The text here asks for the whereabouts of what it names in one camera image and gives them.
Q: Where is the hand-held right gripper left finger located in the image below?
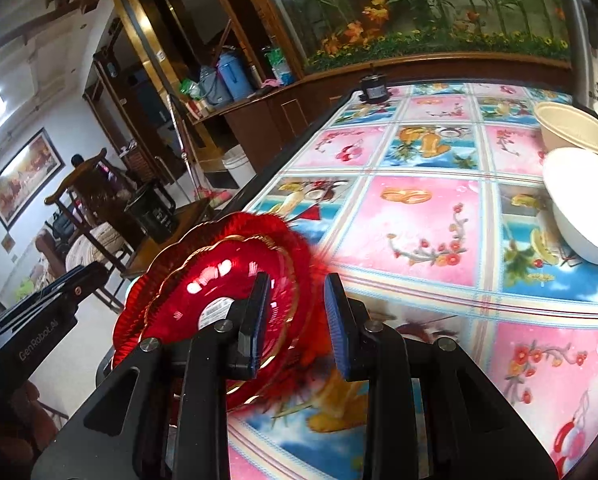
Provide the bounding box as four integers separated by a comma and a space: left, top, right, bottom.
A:
31, 272, 271, 480

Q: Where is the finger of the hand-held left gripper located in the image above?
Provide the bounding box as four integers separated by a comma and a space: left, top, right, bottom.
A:
39, 261, 111, 311

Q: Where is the white plate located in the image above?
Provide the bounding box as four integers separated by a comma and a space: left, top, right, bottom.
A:
543, 147, 598, 266

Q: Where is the framed wall painting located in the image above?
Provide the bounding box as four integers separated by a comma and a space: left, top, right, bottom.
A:
0, 127, 66, 231

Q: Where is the striped seat cushion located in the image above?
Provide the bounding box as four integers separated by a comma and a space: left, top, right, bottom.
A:
66, 224, 130, 273

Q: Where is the floral glass panel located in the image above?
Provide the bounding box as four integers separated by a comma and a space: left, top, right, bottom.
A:
251, 0, 575, 73

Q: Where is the brown wooden cabinet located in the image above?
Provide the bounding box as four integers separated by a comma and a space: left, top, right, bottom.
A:
84, 0, 580, 183

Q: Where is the wooden side table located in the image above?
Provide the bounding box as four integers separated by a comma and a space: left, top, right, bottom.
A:
121, 199, 215, 281

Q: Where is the white plastic bucket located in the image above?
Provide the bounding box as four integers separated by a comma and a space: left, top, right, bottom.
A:
222, 145, 257, 188

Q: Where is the large red ribbed plate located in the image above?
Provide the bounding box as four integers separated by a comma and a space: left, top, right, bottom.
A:
111, 211, 330, 413

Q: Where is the blue thermos jug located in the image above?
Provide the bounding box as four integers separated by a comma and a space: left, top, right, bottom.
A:
217, 52, 255, 101

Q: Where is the metal-handled mop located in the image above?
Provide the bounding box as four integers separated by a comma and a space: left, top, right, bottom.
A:
169, 92, 232, 208

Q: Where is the small red gold-rimmed plate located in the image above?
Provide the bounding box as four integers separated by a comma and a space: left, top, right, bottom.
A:
146, 235, 300, 401

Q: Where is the grey-blue water jug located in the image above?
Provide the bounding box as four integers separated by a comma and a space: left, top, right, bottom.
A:
199, 65, 230, 107

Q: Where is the beige bowl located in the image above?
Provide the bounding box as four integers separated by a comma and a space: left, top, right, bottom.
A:
533, 101, 598, 158

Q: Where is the dark wooden armchair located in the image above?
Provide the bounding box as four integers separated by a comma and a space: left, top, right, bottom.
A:
45, 149, 136, 311

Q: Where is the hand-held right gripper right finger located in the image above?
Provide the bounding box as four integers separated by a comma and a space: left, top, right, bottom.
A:
324, 272, 560, 480

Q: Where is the green and white bag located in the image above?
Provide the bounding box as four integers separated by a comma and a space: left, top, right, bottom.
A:
264, 47, 296, 86

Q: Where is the wooden wall ornament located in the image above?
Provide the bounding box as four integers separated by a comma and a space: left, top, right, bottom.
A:
21, 0, 100, 47

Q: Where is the printed fruit tablecloth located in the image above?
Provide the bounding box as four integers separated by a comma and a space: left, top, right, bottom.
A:
224, 81, 598, 480

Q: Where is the stainless steel thermos flask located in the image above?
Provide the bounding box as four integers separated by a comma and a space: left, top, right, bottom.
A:
562, 0, 598, 106

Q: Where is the black electric kettle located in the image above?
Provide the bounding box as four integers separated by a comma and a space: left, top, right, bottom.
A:
125, 185, 177, 243

